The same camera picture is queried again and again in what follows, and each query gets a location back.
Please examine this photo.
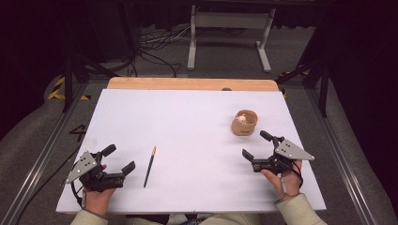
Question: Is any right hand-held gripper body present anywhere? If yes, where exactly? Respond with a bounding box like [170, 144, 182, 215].
[252, 135, 315, 176]

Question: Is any yellow black floor tape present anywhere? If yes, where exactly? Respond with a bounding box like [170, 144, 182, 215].
[47, 76, 92, 101]

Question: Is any black floor tape mark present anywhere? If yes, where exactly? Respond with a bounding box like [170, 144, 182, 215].
[69, 124, 88, 143]

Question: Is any wooden board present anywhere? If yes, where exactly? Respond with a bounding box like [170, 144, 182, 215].
[106, 76, 280, 93]

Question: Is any white metal stand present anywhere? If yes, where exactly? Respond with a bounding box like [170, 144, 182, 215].
[186, 5, 277, 74]

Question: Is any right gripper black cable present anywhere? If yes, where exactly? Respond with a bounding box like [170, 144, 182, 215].
[291, 159, 305, 189]

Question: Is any person's right hand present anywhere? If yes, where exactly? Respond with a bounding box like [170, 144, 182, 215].
[260, 159, 303, 201]

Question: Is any white table sheet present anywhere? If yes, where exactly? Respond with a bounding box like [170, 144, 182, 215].
[55, 88, 328, 215]

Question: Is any person's left hand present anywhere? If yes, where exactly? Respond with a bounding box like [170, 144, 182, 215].
[83, 164, 117, 218]

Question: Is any aluminium floor rail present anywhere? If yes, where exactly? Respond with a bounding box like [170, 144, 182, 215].
[304, 87, 378, 225]
[0, 82, 92, 225]

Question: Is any black tripod stand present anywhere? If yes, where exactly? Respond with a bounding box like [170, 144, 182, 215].
[275, 54, 330, 119]
[59, 51, 120, 114]

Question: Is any bundle of floor cables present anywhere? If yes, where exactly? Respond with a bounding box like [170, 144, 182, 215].
[130, 25, 192, 79]

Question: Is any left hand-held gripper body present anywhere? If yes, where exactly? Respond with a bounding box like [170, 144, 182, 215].
[65, 150, 126, 193]

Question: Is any dark pencil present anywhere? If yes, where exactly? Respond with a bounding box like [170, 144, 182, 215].
[143, 145, 158, 188]

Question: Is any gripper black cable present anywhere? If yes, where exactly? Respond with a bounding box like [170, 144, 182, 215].
[291, 159, 305, 189]
[14, 145, 84, 225]

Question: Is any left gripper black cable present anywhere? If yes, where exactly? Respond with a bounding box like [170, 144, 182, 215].
[14, 145, 84, 225]

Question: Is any brown pen holder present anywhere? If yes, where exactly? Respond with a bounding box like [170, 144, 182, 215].
[230, 109, 259, 137]

